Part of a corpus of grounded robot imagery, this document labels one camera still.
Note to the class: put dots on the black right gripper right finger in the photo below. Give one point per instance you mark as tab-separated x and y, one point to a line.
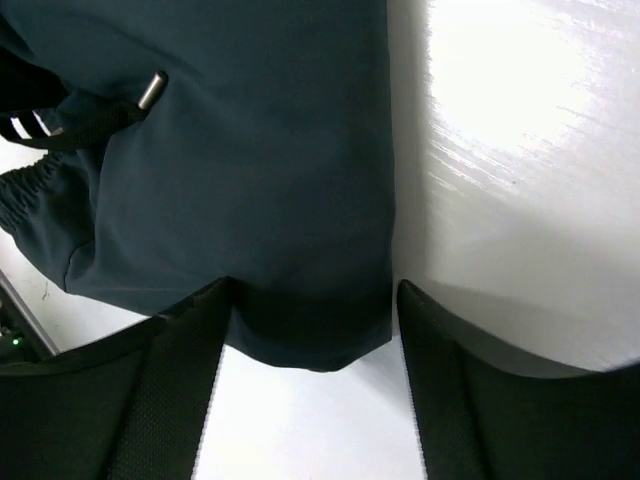
485	409

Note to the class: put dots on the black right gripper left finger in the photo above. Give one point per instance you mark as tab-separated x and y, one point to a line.
129	406

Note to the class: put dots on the dark navy shorts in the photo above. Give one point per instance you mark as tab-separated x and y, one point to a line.
241	139

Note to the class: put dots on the aluminium table edge rail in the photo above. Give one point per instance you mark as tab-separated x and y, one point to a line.
22	336

